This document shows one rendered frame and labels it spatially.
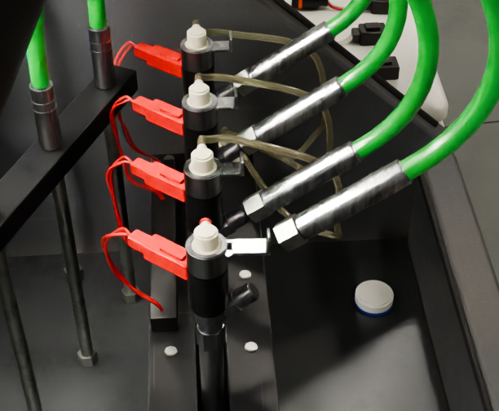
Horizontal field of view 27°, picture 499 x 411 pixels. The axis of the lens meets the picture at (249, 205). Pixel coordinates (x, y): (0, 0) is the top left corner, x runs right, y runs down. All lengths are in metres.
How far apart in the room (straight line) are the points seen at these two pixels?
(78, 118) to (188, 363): 0.22
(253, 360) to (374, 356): 0.23
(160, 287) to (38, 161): 0.14
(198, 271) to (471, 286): 0.33
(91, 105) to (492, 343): 0.39
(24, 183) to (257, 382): 0.24
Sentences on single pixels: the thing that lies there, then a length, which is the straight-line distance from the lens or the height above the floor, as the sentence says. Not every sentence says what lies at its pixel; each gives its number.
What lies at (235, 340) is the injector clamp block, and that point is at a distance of 0.83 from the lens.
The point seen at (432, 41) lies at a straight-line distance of 0.69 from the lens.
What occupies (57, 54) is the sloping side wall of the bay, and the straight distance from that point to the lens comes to 0.96.
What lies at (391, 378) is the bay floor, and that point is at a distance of 1.00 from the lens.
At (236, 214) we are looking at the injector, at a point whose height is 1.09.
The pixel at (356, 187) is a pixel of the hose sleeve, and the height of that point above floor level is 1.18.
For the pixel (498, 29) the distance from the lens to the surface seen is 0.60.
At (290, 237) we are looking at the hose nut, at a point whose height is 1.15.
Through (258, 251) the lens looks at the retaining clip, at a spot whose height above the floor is 1.13.
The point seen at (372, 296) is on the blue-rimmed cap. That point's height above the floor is 0.84.
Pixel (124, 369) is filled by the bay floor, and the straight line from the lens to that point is 1.01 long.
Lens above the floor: 1.61
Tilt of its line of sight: 42 degrees down
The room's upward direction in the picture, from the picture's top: straight up
